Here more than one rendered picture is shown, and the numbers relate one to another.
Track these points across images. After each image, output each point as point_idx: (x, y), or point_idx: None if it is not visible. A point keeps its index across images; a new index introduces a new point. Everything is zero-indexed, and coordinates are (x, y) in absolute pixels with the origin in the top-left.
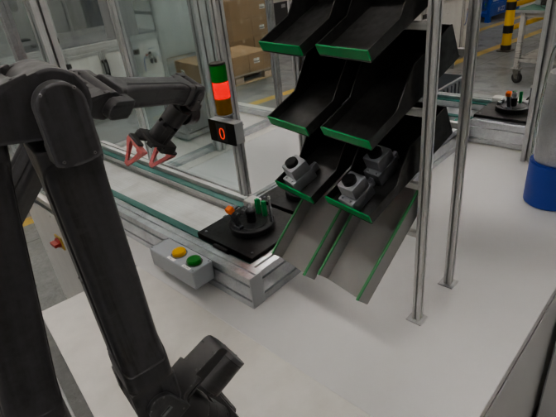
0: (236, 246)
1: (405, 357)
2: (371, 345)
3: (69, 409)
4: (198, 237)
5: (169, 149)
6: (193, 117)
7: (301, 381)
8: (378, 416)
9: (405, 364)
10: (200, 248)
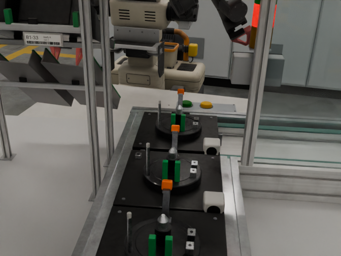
0: (167, 114)
1: (12, 137)
2: (37, 136)
3: (131, 45)
4: (218, 122)
5: (224, 26)
6: (220, 8)
7: (71, 116)
8: (23, 117)
9: (12, 135)
10: (197, 112)
